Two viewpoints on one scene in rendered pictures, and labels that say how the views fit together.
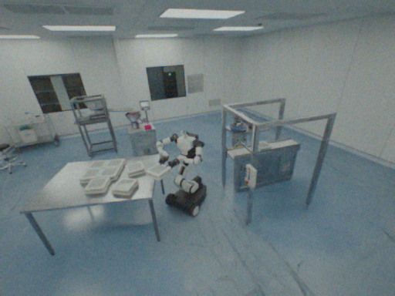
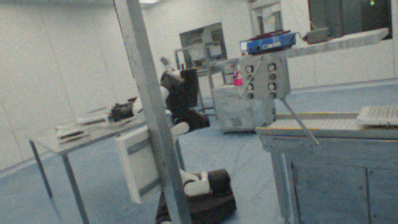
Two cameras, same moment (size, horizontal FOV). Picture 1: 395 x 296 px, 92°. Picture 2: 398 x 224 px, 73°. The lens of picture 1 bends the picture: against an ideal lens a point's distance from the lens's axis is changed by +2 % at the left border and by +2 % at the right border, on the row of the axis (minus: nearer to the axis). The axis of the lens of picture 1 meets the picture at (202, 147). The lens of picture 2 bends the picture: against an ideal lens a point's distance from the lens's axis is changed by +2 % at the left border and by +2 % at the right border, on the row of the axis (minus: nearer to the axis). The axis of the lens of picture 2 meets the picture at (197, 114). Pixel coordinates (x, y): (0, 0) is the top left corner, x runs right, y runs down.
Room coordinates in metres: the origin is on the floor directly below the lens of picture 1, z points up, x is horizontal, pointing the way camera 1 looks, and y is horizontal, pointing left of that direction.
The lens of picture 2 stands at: (1.63, -1.55, 1.30)
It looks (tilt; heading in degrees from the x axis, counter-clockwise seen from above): 12 degrees down; 56
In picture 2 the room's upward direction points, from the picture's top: 12 degrees counter-clockwise
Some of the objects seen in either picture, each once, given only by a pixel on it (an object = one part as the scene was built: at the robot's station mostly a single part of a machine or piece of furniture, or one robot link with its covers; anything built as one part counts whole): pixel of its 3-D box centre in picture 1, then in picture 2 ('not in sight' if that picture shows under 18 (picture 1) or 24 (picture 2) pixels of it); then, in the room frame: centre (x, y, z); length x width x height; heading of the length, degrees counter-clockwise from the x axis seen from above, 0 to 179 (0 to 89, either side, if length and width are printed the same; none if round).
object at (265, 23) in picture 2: not in sight; (266, 15); (2.83, -0.58, 1.43); 0.15 x 0.15 x 0.19
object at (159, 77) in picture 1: (167, 82); (347, 16); (7.42, 1.21, 1.43); 1.38 x 0.01 x 1.16; 112
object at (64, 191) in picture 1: (103, 178); (94, 124); (2.28, 1.45, 0.81); 1.50 x 1.10 x 0.04; 96
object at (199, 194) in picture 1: (190, 191); (195, 194); (2.64, 0.26, 0.19); 0.64 x 0.52 x 0.33; 146
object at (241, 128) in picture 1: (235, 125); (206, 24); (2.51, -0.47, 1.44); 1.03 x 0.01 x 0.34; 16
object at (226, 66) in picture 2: (136, 119); (233, 71); (4.55, 1.60, 0.95); 0.49 x 0.36 x 0.37; 112
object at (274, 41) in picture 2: not in sight; (270, 43); (2.82, -0.58, 1.29); 0.21 x 0.20 x 0.09; 16
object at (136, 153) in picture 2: (250, 176); (145, 162); (1.98, -0.59, 0.94); 0.17 x 0.06 x 0.26; 16
